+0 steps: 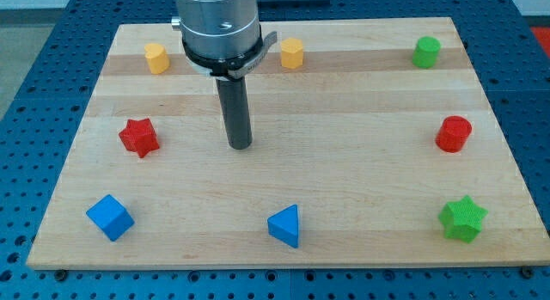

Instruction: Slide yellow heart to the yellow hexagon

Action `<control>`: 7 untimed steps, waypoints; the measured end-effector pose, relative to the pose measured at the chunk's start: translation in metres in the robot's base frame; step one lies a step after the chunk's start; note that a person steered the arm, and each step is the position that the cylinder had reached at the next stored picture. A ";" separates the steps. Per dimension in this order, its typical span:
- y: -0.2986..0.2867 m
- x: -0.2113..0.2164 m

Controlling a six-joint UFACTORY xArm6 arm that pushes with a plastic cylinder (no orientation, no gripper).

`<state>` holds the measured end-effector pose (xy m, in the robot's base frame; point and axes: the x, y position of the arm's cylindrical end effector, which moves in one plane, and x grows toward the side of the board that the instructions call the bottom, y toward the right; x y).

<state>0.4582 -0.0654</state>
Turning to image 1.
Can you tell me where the wooden board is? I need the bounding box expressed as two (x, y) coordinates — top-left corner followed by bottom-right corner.
(27, 17), (549, 271)

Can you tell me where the blue cube block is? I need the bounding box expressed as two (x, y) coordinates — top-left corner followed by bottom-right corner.
(86, 194), (135, 242)

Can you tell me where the red star block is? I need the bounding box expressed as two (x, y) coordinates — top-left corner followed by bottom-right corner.
(119, 118), (160, 158)

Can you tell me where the yellow hexagon block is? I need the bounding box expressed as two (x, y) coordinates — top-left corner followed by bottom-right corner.
(280, 38), (303, 69)

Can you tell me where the black clamp ring with lever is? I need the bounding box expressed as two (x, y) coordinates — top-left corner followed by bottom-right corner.
(180, 29), (278, 82)

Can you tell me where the red cylinder block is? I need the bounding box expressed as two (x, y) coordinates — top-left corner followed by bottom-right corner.
(435, 115), (473, 153)

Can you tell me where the green star block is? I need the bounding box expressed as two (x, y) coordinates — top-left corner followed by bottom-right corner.
(438, 195), (489, 243)

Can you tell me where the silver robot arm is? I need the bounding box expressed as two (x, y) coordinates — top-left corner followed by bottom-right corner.
(174, 0), (263, 150)

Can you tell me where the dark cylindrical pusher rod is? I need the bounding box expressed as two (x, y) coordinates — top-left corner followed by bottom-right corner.
(216, 77), (253, 150)

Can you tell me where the yellow heart block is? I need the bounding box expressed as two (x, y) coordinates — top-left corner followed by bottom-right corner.
(144, 43), (170, 75)

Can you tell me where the green cylinder block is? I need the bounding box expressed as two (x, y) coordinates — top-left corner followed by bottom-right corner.
(412, 36), (441, 69)

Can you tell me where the blue triangle block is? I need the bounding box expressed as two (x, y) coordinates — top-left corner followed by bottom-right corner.
(266, 205), (300, 248)

